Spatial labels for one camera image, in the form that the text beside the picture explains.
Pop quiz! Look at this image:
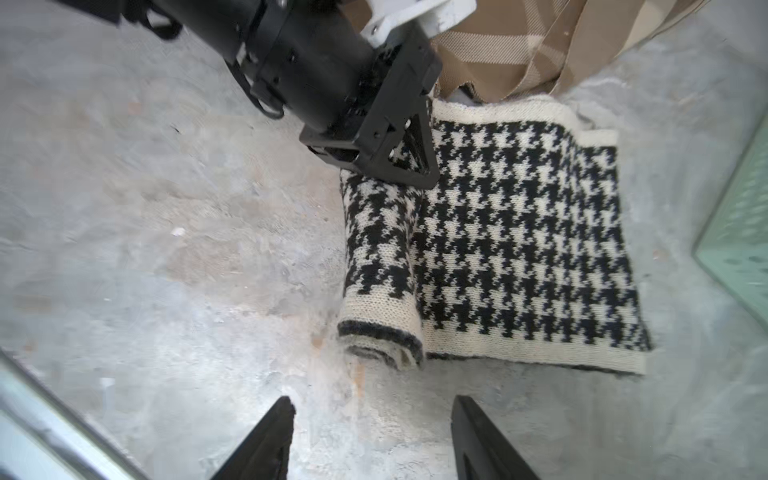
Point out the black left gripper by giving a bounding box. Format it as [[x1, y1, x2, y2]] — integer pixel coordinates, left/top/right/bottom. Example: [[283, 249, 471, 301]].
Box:
[[227, 0, 445, 191]]

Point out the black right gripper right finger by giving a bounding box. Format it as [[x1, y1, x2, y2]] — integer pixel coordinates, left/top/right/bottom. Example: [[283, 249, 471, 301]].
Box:
[[451, 395, 540, 480]]

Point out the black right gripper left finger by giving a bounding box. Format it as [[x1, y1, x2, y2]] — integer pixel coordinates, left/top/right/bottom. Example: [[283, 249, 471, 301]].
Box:
[[212, 396, 296, 480]]

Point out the black white houndstooth scarf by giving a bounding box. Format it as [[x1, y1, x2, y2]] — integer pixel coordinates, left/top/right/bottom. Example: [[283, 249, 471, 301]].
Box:
[[336, 96, 652, 375]]

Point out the mint green plastic basket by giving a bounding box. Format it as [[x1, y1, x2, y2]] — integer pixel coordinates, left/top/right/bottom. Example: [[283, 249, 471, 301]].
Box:
[[694, 120, 767, 327]]

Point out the brown beige plaid blanket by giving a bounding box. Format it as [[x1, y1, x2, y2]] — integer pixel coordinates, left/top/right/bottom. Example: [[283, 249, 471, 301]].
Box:
[[341, 0, 712, 103]]

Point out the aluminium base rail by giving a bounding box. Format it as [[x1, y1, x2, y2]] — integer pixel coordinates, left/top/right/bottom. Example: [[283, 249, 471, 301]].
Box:
[[1, 353, 146, 479]]

